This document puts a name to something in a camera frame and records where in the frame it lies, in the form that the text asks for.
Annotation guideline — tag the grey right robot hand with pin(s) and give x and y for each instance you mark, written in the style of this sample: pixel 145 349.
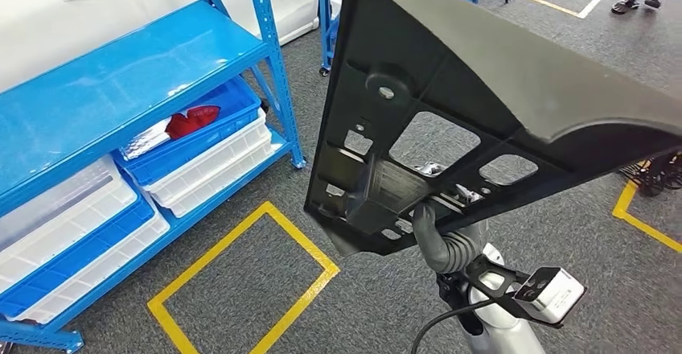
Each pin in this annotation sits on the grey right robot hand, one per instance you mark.
pixel 426 239

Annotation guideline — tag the black plastic panel part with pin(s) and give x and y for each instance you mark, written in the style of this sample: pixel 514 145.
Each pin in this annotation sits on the black plastic panel part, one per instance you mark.
pixel 479 74

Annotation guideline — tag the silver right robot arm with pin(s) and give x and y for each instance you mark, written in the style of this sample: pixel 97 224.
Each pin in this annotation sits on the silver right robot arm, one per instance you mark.
pixel 501 335

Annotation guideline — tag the blue metal shelf rack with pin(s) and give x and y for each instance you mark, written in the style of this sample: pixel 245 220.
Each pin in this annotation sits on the blue metal shelf rack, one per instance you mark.
pixel 106 90
pixel 325 21

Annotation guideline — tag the white plastic storage bin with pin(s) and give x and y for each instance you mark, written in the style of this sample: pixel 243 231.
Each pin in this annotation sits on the white plastic storage bin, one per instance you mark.
pixel 53 218
pixel 229 186
pixel 106 277
pixel 213 165

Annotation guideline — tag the yellow floor tape square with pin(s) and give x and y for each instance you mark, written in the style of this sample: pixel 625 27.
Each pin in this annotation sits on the yellow floor tape square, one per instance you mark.
pixel 213 245
pixel 647 230

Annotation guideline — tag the blue plastic storage bin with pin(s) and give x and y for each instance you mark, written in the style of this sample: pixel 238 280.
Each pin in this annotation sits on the blue plastic storage bin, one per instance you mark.
pixel 80 255
pixel 234 109

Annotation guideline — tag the red object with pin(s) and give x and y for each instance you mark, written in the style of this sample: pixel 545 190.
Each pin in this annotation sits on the red object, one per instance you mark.
pixel 192 119

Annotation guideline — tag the silver plastic bag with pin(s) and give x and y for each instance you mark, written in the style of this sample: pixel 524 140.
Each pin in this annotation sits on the silver plastic bag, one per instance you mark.
pixel 144 141

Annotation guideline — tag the white car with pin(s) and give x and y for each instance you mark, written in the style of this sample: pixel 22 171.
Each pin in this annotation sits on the white car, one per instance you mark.
pixel 53 32

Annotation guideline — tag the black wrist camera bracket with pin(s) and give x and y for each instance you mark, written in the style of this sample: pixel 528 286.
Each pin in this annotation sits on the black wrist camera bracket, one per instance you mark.
pixel 479 274

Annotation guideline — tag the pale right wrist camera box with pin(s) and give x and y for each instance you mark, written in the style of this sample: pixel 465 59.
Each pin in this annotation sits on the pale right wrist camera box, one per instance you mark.
pixel 559 298

